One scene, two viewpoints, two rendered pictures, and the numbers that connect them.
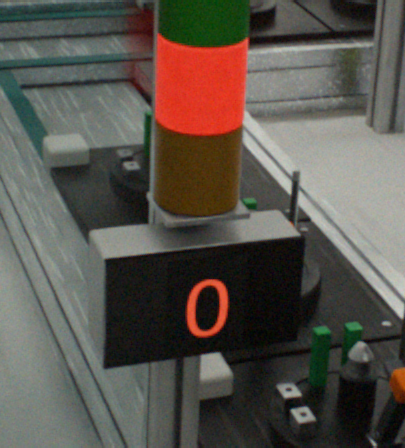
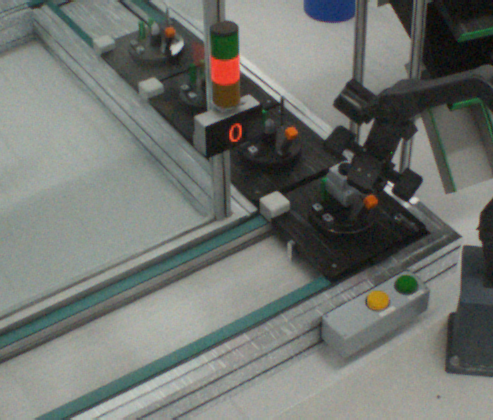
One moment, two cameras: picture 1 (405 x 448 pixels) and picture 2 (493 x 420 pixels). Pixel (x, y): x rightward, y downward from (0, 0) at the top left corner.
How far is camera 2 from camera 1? 1.04 m
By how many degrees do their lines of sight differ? 20
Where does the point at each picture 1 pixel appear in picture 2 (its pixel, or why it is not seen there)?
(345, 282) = (246, 85)
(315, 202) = not seen: hidden behind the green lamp
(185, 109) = (224, 78)
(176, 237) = (222, 113)
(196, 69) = (226, 66)
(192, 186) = (228, 99)
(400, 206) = (249, 30)
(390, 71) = not seen: outside the picture
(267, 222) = (248, 100)
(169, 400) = (220, 160)
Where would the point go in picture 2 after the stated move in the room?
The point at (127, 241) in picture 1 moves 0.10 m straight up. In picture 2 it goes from (208, 118) to (206, 72)
